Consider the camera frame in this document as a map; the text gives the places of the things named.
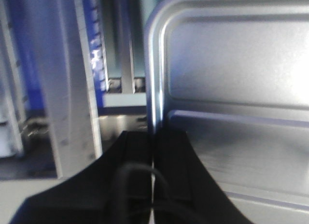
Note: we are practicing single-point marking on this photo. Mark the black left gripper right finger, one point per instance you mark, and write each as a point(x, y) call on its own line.
point(190, 184)

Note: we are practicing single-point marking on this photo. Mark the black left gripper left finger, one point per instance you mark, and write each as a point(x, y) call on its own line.
point(86, 198)

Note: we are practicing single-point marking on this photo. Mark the small silver ribbed tray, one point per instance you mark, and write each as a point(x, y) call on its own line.
point(234, 75)

